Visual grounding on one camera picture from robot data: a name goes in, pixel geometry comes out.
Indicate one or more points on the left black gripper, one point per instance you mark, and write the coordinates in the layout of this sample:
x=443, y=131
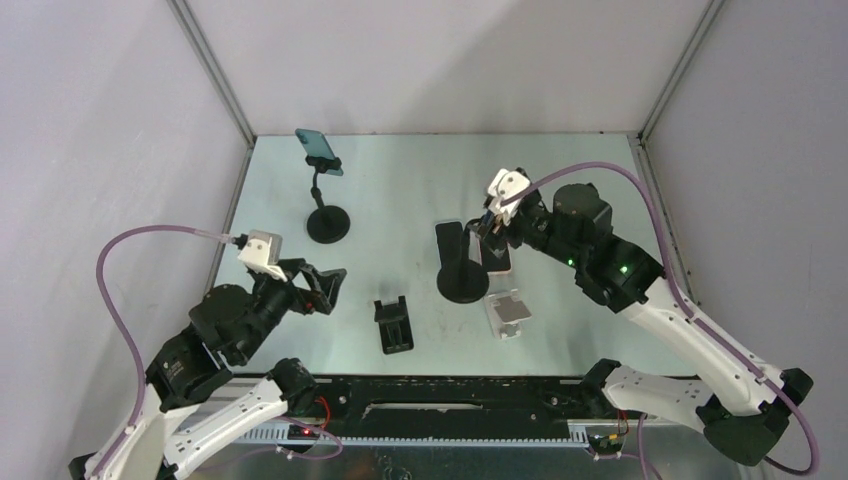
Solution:
x=311, y=300

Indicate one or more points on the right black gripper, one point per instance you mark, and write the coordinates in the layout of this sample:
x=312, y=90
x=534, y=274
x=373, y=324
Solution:
x=509, y=230

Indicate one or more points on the pink phone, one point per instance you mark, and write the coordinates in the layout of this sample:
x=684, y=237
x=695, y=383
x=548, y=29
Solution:
x=494, y=254

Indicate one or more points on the light blue phone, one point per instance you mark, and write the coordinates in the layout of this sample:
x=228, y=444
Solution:
x=453, y=242

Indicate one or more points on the black round-base phone stand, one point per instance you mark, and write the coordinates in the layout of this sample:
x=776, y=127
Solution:
x=463, y=282

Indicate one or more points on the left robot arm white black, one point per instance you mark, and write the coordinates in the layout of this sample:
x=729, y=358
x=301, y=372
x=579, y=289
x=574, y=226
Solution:
x=227, y=328

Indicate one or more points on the black gooseneck phone stand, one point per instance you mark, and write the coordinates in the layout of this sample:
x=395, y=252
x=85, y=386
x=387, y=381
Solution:
x=327, y=224

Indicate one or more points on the black folding phone stand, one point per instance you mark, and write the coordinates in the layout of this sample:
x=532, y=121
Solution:
x=394, y=326

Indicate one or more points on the white flat phone stand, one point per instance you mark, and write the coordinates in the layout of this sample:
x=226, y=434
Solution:
x=506, y=312

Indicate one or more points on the teal phone on stand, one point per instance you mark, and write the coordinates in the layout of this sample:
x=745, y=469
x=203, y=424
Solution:
x=319, y=153

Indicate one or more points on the left controller board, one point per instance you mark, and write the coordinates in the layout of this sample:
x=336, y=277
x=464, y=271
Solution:
x=297, y=433

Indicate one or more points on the controller board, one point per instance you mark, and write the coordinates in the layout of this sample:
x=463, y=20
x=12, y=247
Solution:
x=612, y=444
x=297, y=433

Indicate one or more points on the right controller board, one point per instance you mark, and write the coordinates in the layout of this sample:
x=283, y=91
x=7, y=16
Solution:
x=612, y=444

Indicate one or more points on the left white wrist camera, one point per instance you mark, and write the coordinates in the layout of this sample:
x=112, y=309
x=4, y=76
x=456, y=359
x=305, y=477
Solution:
x=260, y=254

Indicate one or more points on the grey slotted cable duct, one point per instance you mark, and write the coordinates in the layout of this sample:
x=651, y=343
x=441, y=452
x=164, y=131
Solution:
x=272, y=434

